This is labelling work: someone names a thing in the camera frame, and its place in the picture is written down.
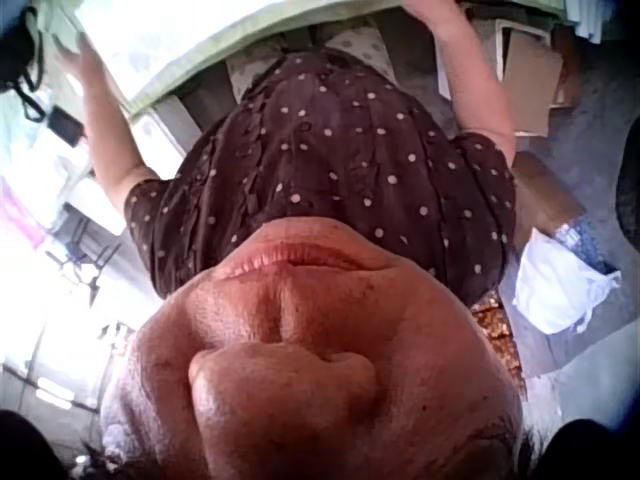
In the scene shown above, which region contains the person's right hand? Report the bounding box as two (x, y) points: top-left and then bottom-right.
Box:
(399, 0), (467, 32)

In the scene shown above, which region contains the person's left hand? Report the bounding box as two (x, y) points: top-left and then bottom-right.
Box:
(52, 33), (109, 87)

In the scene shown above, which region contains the small black box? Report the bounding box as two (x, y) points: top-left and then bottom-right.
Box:
(45, 105), (86, 149)

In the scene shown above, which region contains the white cloth with green edge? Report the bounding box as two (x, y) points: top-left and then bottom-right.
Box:
(69, 0), (419, 120)

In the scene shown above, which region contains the pink cloth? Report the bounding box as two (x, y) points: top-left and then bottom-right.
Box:
(0, 177), (51, 251)

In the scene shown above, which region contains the brown cardboard carton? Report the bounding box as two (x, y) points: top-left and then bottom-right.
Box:
(499, 27), (569, 137)

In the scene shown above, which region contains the flat brown cardboard box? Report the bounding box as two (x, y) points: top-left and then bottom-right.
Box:
(509, 149), (587, 236)

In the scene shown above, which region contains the brown patterned cushion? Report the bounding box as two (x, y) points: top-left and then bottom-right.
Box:
(469, 293), (529, 399)

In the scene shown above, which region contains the white plastic bag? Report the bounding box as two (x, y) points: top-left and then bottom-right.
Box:
(512, 227), (623, 335)

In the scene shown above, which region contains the blue white patterned packet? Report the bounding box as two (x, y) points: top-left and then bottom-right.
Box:
(552, 214), (619, 276)

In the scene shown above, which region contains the black bag with straps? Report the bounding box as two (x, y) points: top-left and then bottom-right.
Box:
(0, 4), (52, 122)

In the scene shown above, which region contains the dark metal frame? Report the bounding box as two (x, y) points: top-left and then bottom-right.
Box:
(44, 217), (124, 307)

